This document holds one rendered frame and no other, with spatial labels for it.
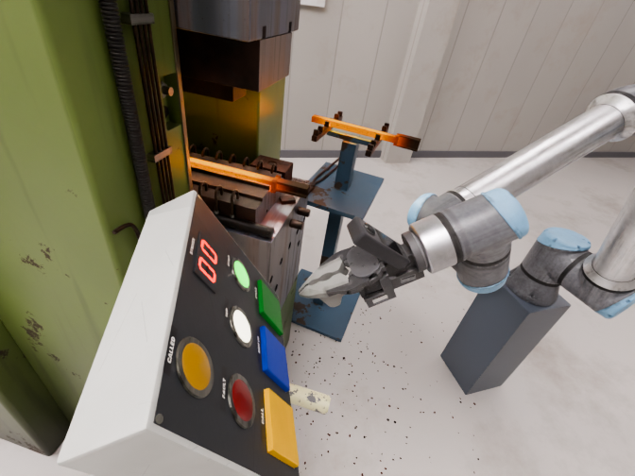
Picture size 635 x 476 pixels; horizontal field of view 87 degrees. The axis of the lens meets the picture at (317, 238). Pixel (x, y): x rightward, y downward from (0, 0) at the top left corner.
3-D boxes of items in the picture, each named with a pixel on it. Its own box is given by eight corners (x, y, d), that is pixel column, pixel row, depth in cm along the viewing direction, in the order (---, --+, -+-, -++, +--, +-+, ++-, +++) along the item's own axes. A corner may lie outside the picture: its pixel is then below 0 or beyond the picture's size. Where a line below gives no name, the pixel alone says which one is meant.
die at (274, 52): (289, 75, 86) (292, 32, 80) (258, 92, 70) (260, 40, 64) (141, 44, 91) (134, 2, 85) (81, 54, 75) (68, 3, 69)
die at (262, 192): (280, 195, 107) (282, 171, 102) (255, 229, 91) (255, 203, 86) (161, 165, 112) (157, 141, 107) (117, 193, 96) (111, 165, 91)
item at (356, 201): (383, 181, 163) (384, 178, 161) (361, 222, 132) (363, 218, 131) (325, 165, 169) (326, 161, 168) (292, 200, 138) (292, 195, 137)
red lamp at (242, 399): (262, 395, 40) (264, 375, 38) (246, 434, 37) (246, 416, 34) (238, 386, 41) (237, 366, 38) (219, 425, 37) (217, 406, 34)
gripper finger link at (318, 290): (312, 322, 59) (361, 302, 58) (299, 303, 55) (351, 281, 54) (309, 308, 61) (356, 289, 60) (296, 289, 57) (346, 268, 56)
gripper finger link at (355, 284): (331, 303, 54) (382, 282, 53) (327, 298, 53) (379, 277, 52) (325, 282, 58) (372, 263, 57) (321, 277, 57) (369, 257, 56)
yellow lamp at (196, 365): (223, 363, 35) (221, 337, 32) (199, 405, 31) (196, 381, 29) (196, 354, 35) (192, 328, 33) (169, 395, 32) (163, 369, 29)
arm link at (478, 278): (475, 245, 73) (474, 207, 64) (520, 280, 65) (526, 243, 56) (439, 268, 73) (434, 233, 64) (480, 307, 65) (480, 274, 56)
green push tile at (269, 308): (280, 302, 64) (261, 277, 59) (284, 335, 58) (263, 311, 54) (271, 305, 64) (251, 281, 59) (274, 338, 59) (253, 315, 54)
